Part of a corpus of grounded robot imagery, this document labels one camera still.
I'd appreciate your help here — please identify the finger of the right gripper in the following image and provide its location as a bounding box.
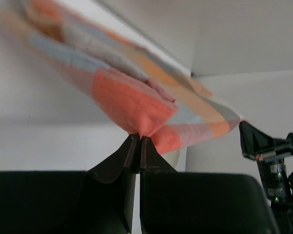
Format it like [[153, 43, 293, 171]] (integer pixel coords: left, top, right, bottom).
[[239, 121, 293, 160]]

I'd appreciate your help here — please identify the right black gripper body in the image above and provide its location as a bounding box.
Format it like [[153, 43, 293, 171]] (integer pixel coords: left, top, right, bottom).
[[256, 133, 293, 234]]

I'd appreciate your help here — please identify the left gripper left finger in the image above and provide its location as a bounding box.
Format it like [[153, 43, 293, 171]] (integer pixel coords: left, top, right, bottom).
[[0, 135, 140, 234]]

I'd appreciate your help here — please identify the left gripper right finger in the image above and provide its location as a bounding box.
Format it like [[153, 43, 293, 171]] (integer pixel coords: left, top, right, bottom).
[[140, 137, 279, 234]]

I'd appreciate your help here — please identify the orange blue checkered cloth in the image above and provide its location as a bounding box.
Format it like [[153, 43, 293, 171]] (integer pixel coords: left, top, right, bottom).
[[0, 0, 241, 154]]

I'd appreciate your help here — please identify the cream ceramic plate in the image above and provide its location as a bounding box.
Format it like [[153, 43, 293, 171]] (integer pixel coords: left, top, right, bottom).
[[162, 149, 180, 169]]

